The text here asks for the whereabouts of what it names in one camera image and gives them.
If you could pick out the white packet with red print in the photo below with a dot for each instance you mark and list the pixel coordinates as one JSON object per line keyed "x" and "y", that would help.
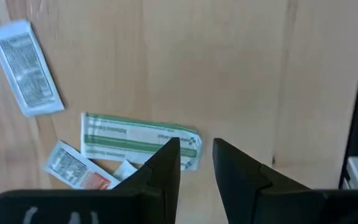
{"x": 73, "y": 168}

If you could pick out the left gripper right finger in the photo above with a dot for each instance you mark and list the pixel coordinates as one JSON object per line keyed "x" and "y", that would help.
{"x": 259, "y": 199}

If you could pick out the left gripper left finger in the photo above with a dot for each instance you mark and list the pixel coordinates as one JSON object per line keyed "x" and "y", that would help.
{"x": 154, "y": 193}

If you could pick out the green striped bandage wrapper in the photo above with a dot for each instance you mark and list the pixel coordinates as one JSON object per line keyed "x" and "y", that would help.
{"x": 120, "y": 137}

